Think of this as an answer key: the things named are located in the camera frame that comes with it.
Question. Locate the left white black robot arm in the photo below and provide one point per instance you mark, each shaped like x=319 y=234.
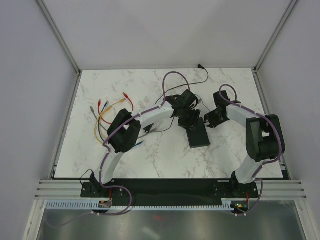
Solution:
x=124 y=131

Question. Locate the left aluminium corner post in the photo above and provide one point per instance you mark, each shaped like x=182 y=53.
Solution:
x=57 y=34

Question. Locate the aluminium corner post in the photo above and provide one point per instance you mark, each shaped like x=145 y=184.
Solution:
x=275 y=34
x=57 y=34

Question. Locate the aluminium frame rail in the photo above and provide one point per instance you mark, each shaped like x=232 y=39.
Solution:
x=273 y=190

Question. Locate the right aluminium corner post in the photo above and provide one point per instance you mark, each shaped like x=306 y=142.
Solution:
x=275 y=34

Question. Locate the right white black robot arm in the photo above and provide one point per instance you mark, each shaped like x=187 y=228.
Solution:
x=263 y=134

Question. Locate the black power adapter brick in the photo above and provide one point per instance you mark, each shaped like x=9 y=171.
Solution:
x=149 y=129

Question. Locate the white slotted cable duct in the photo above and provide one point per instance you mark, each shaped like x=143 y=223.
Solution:
x=99 y=205

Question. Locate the black network switch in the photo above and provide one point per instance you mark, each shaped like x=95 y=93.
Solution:
x=198 y=137

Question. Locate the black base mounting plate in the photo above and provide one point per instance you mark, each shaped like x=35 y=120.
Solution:
x=173 y=192

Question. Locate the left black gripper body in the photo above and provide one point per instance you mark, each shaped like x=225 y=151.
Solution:
x=188 y=119

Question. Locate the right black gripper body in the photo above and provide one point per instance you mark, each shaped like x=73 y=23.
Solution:
x=214 y=119

